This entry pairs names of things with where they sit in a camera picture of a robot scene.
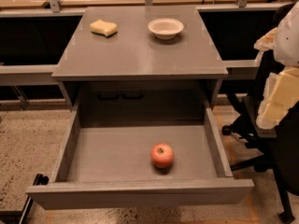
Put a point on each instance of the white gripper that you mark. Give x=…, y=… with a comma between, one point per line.
x=289, y=41

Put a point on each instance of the red apple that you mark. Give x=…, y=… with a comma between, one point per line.
x=162, y=156

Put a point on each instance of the grey cabinet counter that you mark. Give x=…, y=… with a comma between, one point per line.
x=133, y=67

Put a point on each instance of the grey open drawer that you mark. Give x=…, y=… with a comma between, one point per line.
x=105, y=159

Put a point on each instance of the black office chair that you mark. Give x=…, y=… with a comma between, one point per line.
x=280, y=145

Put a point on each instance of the white bowl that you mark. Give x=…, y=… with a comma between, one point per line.
x=166, y=28

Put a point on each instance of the yellow sponge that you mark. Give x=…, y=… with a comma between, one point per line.
x=104, y=28

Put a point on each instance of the black cart base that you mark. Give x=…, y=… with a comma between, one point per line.
x=20, y=216

